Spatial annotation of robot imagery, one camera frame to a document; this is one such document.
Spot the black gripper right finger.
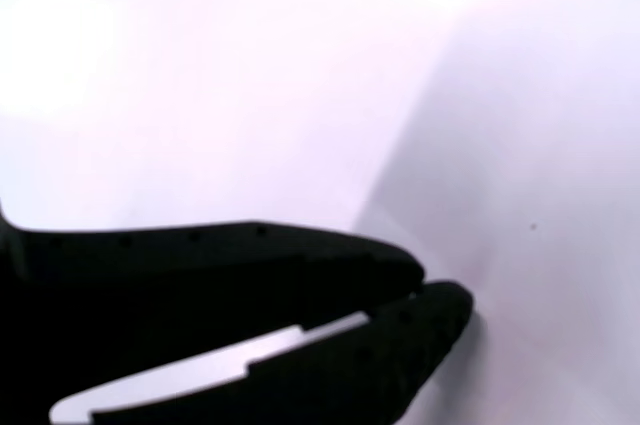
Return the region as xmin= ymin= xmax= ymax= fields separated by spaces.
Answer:
xmin=91 ymin=279 xmax=475 ymax=425

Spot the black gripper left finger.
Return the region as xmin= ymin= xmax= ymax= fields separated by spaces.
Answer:
xmin=0 ymin=203 xmax=427 ymax=425

